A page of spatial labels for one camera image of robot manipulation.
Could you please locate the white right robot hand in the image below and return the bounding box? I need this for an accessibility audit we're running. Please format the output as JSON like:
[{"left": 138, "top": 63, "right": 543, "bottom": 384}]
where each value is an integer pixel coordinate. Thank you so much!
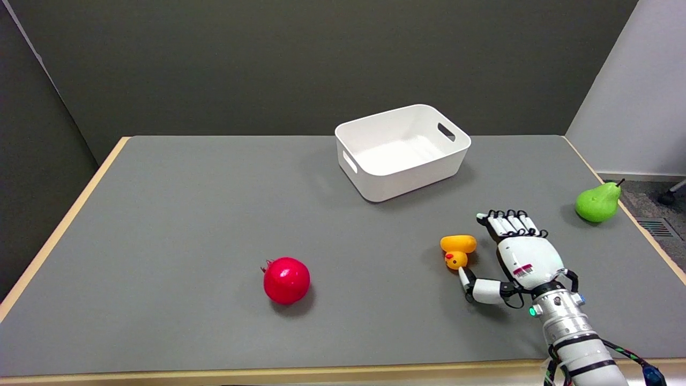
[{"left": 458, "top": 209, "right": 580, "bottom": 309}]

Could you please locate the yellow rubber duck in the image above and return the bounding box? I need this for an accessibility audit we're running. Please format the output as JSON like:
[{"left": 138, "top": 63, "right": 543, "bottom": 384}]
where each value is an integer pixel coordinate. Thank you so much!
[{"left": 440, "top": 234, "right": 478, "bottom": 270}]

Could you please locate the green pear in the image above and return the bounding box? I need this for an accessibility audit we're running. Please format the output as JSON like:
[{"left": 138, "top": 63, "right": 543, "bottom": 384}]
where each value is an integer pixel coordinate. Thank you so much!
[{"left": 576, "top": 179, "right": 626, "bottom": 224}]

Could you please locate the floor vent grille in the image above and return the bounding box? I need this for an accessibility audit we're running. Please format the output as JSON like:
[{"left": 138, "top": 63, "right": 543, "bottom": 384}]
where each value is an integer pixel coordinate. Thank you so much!
[{"left": 638, "top": 218, "right": 676, "bottom": 239}]

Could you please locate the black chair caster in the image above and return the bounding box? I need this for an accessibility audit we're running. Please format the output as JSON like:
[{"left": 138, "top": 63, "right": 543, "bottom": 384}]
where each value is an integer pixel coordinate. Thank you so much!
[{"left": 657, "top": 180, "right": 686, "bottom": 206}]

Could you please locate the white plastic bin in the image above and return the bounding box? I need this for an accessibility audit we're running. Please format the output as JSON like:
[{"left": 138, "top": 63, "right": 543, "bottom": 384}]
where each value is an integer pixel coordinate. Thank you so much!
[{"left": 334, "top": 104, "right": 472, "bottom": 203}]

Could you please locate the red pomegranate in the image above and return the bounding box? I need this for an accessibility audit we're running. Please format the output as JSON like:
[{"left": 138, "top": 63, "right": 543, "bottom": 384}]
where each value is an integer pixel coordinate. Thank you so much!
[{"left": 261, "top": 257, "right": 311, "bottom": 306}]

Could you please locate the green red braided cable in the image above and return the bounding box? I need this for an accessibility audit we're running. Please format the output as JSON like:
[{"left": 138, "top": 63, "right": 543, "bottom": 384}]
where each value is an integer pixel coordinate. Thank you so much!
[{"left": 542, "top": 358, "right": 571, "bottom": 386}]

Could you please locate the black cable with blue connector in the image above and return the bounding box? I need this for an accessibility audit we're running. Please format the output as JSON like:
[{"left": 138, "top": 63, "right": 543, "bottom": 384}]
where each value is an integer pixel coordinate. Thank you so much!
[{"left": 600, "top": 339, "right": 668, "bottom": 386}]

